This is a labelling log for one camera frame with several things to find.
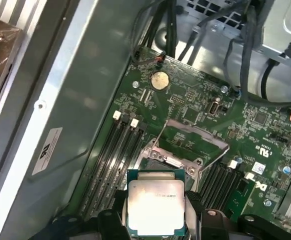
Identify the green RAM stick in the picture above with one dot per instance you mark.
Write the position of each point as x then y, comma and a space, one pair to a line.
239, 197

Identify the RAM slot with black clips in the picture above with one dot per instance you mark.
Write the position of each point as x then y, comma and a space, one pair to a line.
224, 190
129, 162
209, 190
111, 162

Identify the metal socket cover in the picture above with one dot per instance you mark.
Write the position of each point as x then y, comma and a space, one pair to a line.
198, 130

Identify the black PC case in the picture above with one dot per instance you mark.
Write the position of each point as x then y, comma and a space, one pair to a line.
85, 75

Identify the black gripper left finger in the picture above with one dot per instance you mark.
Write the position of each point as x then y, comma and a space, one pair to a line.
120, 210

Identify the coin cell battery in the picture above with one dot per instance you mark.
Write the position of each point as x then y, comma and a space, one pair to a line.
159, 80

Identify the silver CPU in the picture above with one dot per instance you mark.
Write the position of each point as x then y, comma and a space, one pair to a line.
156, 207

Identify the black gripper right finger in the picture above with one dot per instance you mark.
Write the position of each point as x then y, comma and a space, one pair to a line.
194, 212

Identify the RAM slot with white clips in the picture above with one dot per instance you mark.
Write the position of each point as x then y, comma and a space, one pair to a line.
216, 190
102, 162
122, 162

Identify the silver metal disk bay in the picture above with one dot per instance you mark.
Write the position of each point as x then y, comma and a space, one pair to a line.
285, 25

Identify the CPU socket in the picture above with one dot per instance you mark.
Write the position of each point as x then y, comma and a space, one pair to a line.
158, 165

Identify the green motherboard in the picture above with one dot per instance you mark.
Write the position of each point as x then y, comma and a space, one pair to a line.
185, 100

